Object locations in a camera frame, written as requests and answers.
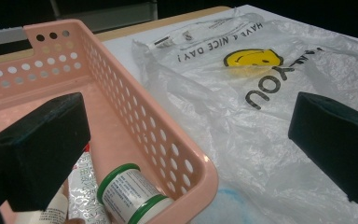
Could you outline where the wooden table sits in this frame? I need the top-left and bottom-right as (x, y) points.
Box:
(0, 5), (232, 68)

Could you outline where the pink perforated plastic basket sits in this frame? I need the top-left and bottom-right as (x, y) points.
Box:
(0, 18), (220, 224)

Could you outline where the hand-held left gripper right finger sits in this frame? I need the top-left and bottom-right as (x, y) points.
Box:
(288, 91), (358, 204)

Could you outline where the clear printed plastic bag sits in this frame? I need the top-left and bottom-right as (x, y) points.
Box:
(131, 7), (358, 224)

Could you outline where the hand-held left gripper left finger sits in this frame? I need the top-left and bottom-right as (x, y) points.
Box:
(0, 91), (91, 213)

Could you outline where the white tube with red cap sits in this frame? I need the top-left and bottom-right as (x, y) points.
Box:
(67, 144), (111, 224)

